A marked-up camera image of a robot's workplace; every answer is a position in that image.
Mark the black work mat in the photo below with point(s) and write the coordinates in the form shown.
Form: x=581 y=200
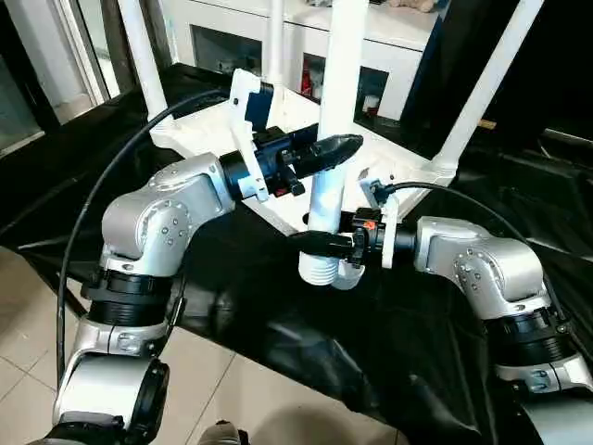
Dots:
x=278 y=352

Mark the white plastic table leg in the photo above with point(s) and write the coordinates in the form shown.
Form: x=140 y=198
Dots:
x=486 y=83
x=144 y=56
x=341 y=74
x=274 y=42

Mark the black backdrop cloth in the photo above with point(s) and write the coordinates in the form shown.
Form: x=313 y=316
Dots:
x=556 y=65

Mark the white plastic table top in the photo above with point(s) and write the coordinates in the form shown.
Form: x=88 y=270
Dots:
x=398 y=158

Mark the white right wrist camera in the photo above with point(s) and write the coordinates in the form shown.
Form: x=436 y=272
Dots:
x=382 y=209

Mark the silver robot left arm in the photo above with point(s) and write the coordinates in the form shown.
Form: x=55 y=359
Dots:
x=148 y=222

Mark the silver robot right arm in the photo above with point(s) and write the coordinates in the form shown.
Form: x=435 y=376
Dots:
x=482 y=264

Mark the white glass-door cabinet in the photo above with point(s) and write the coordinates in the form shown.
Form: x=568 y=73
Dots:
x=371 y=42

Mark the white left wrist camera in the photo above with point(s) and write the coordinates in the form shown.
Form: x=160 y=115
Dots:
x=248 y=111

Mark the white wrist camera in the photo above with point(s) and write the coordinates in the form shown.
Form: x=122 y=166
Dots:
x=248 y=111
x=382 y=209

